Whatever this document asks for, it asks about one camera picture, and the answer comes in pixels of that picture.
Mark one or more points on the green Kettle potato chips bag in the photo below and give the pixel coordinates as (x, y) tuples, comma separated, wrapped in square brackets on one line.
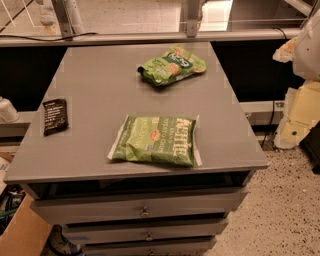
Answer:
[(157, 139)]

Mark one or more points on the grey drawer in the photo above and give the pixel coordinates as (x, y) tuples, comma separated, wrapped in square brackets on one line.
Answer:
[(139, 206), (165, 247), (147, 231)]

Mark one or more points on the grey metal post left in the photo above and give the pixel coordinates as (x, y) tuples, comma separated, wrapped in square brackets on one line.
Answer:
[(69, 18)]

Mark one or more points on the middle grey drawer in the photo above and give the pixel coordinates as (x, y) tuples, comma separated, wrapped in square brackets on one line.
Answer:
[(147, 231)]

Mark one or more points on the bottom grey drawer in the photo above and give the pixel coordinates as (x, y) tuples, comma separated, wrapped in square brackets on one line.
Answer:
[(165, 247)]

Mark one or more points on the white bottle at left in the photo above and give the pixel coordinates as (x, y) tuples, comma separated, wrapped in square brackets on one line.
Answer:
[(8, 111)]

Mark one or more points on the top grey drawer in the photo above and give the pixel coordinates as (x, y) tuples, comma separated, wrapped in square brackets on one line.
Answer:
[(139, 206)]

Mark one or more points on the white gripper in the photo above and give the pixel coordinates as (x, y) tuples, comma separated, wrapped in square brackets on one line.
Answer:
[(309, 53)]

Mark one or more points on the grey metal post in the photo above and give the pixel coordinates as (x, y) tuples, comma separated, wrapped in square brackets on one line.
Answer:
[(69, 18), (190, 17)]

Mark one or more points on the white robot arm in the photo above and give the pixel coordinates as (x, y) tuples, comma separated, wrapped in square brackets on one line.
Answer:
[(306, 56)]

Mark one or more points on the grey metal rail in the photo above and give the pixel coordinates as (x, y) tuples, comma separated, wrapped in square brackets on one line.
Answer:
[(92, 38)]

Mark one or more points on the brown cardboard box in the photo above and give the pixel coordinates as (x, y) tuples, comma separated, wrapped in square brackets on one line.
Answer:
[(26, 234)]

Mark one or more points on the black rxbar chocolate bar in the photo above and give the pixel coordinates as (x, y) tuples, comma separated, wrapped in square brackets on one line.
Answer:
[(55, 117)]

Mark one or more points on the grey metal post centre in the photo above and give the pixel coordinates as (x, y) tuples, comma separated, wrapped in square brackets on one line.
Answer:
[(190, 17)]

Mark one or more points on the green rice chip bag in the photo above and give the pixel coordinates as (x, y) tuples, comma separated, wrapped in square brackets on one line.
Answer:
[(174, 65)]

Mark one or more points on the grey drawer cabinet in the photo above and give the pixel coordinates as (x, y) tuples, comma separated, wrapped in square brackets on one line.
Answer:
[(102, 87)]

